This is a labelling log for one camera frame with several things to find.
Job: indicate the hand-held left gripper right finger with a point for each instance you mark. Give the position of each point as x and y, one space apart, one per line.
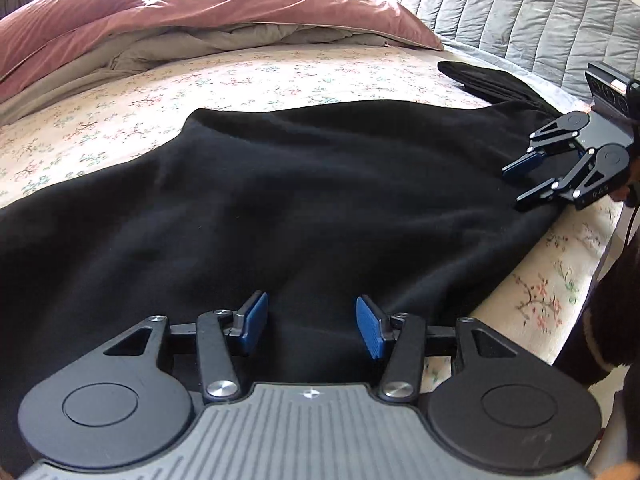
370 325

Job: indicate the pink pillow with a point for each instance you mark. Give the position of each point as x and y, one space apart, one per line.
55 15

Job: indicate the pink and grey duvet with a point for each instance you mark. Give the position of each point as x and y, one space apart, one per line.
240 15

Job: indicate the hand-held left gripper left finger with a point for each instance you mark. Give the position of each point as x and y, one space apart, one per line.
252 322

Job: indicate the black pants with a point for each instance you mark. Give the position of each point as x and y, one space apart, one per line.
280 200

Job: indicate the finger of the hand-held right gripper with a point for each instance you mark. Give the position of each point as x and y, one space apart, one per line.
547 190
522 165

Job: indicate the folded black garment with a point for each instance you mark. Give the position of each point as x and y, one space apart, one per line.
485 80

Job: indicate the floral bed sheet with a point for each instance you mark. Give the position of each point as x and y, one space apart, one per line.
225 80

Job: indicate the grey quilted headboard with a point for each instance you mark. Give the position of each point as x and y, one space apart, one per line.
500 5

